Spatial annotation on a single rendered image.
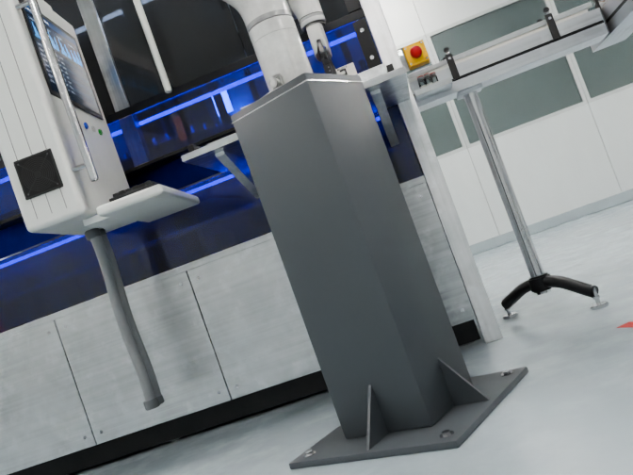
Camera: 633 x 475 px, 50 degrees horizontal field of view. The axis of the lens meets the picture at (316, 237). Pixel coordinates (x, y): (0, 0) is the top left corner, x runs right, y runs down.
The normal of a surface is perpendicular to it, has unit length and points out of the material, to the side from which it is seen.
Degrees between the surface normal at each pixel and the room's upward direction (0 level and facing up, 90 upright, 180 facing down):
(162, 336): 90
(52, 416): 90
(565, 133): 90
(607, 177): 90
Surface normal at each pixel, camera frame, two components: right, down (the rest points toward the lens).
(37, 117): -0.07, -0.02
